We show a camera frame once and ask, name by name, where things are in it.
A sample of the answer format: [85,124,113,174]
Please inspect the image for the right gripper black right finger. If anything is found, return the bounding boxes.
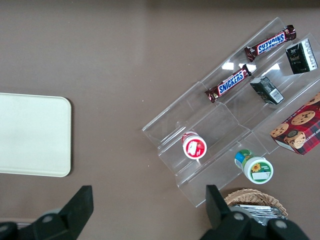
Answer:
[199,184,311,240]

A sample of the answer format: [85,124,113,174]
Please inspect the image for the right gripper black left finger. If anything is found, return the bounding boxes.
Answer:
[0,184,95,240]

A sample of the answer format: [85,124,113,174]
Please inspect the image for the light wicker basket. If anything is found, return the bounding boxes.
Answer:
[223,188,289,218]

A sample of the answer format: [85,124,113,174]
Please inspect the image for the beige plastic serving tray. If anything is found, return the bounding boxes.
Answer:
[0,92,72,178]

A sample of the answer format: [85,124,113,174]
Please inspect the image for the stacked aluminium foil containers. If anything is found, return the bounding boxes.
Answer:
[227,203,288,227]

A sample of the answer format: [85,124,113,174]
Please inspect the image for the green lid yogurt cup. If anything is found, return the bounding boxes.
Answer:
[234,149,274,185]

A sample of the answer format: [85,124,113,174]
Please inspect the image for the red lid yogurt cup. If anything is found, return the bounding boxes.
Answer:
[181,130,208,160]

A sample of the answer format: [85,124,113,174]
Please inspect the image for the clear acrylic stepped display rack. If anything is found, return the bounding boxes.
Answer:
[141,16,320,208]

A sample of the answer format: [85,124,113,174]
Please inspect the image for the red plaid cookie box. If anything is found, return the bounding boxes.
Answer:
[270,91,320,156]

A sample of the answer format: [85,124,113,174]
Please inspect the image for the Snickers chocolate bar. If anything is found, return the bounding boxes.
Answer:
[244,24,297,63]
[204,63,253,104]

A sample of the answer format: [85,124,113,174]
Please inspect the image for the small black white box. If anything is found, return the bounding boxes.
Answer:
[249,76,285,105]
[285,39,319,75]

